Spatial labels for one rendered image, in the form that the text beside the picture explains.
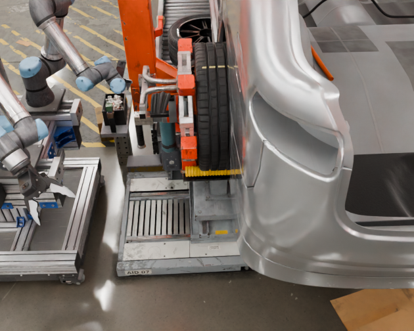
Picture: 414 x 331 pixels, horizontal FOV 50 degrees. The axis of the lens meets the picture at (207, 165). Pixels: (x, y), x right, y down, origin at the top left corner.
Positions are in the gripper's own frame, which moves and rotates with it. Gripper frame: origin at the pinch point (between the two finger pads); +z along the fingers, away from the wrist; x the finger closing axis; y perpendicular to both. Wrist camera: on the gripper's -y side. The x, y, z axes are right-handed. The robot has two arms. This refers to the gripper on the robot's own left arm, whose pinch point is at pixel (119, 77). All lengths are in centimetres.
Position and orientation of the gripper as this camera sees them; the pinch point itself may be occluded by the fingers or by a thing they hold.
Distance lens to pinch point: 263.2
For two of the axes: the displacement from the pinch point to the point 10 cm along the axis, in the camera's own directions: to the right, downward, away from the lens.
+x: 9.4, 2.4, 2.5
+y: -2.9, 9.3, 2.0
